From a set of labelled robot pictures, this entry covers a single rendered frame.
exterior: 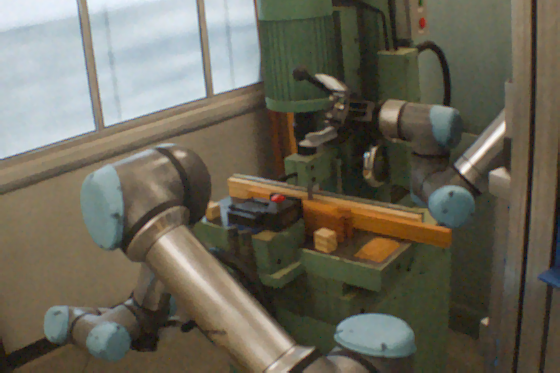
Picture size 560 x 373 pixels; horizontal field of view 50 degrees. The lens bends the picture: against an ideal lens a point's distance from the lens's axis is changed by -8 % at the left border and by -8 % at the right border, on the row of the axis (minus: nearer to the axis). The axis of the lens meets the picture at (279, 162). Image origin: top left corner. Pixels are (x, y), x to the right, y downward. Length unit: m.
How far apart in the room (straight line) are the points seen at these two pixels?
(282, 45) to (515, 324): 0.86
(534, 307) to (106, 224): 0.59
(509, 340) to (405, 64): 0.88
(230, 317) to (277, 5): 0.80
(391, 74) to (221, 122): 1.62
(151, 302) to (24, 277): 1.55
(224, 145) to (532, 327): 2.45
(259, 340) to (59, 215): 1.96
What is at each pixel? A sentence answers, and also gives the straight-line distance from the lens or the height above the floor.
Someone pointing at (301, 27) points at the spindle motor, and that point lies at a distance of 1.45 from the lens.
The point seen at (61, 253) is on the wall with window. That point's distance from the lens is 2.79.
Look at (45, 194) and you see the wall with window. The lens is 2.69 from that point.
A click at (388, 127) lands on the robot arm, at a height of 1.23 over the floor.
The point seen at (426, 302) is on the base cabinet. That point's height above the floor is 0.57.
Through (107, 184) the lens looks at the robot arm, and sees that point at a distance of 0.91.
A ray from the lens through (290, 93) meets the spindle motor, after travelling 1.48.
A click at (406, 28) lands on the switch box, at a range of 1.68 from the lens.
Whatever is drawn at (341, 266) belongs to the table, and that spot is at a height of 0.88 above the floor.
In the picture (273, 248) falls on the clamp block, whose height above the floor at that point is 0.93.
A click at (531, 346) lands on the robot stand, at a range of 0.89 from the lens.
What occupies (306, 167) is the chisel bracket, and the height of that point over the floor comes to 1.05.
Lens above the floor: 1.57
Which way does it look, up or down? 19 degrees down
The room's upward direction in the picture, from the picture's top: 5 degrees counter-clockwise
